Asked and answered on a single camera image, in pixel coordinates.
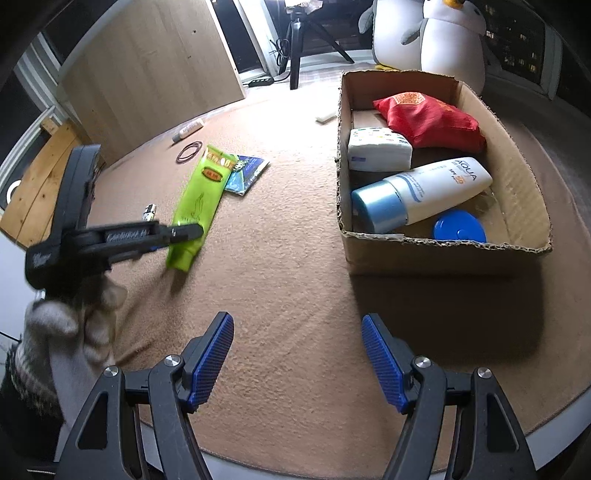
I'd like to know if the black tripod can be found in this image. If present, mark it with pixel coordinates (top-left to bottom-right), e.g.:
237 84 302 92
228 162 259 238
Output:
287 7 355 90

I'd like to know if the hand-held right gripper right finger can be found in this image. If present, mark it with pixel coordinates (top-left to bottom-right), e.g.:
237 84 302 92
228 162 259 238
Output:
361 314 539 480

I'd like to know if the black hair tie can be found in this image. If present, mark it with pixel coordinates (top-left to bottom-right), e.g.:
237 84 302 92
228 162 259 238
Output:
176 142 204 164

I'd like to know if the small penguin plush toy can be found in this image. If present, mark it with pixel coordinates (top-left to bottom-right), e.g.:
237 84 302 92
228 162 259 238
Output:
402 0 488 95

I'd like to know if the patterned tissue pack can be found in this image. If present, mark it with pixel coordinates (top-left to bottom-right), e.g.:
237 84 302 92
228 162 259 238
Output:
347 127 413 171

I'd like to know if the green tube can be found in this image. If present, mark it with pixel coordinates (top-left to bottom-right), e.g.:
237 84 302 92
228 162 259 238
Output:
166 144 239 272

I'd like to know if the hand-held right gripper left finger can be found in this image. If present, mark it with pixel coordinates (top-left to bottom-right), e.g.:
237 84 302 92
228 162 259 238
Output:
55 311 236 480

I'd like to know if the large penguin plush toy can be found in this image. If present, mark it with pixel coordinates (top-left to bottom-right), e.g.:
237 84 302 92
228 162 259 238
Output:
359 0 430 71

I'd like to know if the white sunscreen bottle blue cap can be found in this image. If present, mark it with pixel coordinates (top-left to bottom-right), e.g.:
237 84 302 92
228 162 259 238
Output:
351 158 493 234

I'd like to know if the blue foil packet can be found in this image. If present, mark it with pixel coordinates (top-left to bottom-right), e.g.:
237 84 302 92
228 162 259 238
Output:
224 155 271 197

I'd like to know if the black power cable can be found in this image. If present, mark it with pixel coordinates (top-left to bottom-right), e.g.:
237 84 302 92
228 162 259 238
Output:
270 37 291 75

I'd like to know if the pine plank board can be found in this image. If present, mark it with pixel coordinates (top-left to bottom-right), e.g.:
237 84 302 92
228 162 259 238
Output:
0 117 100 245

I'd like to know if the small pink bottle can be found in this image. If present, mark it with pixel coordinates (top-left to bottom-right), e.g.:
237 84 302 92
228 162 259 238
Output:
172 119 205 143

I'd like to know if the red fabric pouch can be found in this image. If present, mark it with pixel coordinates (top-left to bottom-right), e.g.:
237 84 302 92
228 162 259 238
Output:
372 92 488 154

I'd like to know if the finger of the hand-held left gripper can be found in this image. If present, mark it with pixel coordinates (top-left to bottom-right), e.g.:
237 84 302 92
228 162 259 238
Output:
99 220 205 246
107 242 172 269

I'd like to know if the large wooden panel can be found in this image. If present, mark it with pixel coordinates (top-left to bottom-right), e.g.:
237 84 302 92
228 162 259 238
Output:
60 0 246 167

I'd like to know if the brown cardboard box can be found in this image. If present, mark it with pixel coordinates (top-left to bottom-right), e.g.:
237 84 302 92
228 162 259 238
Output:
335 69 553 278

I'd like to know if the person's left hand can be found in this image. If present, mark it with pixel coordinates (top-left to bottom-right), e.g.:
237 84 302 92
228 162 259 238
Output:
21 276 129 398

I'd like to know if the person's left forearm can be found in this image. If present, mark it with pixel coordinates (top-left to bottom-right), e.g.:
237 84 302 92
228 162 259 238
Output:
0 339 93 472

